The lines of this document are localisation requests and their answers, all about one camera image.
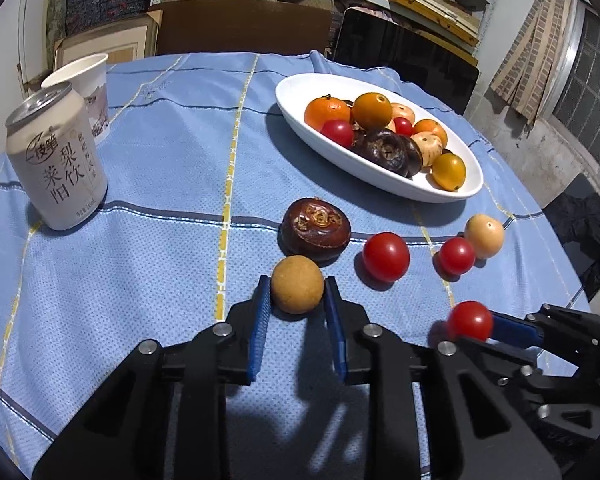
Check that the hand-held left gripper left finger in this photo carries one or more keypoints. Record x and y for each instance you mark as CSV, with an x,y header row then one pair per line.
x,y
257,330

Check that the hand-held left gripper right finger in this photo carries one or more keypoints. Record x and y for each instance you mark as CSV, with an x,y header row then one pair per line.
x,y
336,330

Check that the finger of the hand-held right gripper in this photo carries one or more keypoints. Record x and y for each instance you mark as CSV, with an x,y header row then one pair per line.
x,y
512,329
505,360

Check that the red cherry tomato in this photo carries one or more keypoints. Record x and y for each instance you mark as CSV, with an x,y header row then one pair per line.
x,y
470,320
337,133
403,126
386,256
457,256

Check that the tan longan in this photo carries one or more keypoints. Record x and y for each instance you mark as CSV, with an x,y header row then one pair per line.
x,y
297,285

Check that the small smooth orange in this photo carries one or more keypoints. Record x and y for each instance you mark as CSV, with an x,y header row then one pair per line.
x,y
449,171

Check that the dark water chestnut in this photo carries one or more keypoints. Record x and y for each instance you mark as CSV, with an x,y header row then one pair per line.
x,y
357,139
415,155
382,152
315,230

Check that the pale striped pepino melon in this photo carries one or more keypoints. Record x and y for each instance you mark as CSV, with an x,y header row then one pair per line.
x,y
404,110
427,149

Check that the large smooth orange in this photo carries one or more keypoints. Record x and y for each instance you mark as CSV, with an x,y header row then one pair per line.
x,y
371,110

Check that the white oval plate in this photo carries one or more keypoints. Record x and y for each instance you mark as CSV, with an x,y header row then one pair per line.
x,y
300,105

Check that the pale yellow round fruit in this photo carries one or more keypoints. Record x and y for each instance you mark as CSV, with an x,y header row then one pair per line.
x,y
485,236

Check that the blue checked tablecloth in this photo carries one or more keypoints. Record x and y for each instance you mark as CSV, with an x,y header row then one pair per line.
x,y
155,270

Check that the dark cloth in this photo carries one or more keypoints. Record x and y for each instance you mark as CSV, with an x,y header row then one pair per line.
x,y
585,230

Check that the window with metal grille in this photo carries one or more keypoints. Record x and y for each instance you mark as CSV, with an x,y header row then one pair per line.
x,y
590,85

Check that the beige drink can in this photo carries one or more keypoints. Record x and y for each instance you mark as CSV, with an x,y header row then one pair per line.
x,y
55,170

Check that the brick pattern sheet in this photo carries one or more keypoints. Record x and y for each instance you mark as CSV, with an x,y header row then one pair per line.
x,y
535,55

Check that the black panel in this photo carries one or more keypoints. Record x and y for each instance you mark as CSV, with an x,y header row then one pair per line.
x,y
405,60

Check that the white paper cup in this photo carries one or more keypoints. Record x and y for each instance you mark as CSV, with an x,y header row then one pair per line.
x,y
92,90

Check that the brown cardboard box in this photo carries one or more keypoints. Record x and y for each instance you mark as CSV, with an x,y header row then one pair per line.
x,y
240,27

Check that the stack of yellow flat boxes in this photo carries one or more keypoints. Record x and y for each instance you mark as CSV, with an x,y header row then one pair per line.
x,y
430,2

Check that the green marbled board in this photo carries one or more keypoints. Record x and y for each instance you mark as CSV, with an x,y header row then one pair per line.
x,y
57,0

